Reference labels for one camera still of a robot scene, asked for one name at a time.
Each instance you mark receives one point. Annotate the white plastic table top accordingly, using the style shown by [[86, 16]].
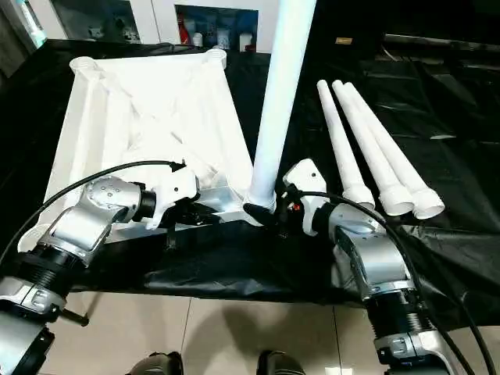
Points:
[[141, 125]]

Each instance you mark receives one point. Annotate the white plastic table leg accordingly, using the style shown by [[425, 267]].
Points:
[[375, 156], [281, 94], [402, 160], [344, 148]]

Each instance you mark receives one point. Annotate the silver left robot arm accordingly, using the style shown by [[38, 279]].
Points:
[[86, 219]]

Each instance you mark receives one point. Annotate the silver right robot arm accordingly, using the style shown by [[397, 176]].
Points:
[[371, 266]]

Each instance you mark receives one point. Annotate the black table mat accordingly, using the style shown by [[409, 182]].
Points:
[[234, 266]]

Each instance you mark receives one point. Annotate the black right robot foot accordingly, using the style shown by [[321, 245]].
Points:
[[281, 364]]

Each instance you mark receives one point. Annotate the black robot foot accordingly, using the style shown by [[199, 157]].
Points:
[[156, 365], [281, 364]]

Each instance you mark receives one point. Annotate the black left robot foot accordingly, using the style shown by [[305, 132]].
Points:
[[156, 365]]

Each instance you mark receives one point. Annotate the small yellow label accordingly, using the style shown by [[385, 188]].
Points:
[[344, 41]]

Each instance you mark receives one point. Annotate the white glass door cabinet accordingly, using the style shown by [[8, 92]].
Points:
[[156, 19]]

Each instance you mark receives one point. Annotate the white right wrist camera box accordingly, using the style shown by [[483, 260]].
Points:
[[305, 176]]

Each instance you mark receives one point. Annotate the black metal table frame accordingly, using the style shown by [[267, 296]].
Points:
[[74, 316]]

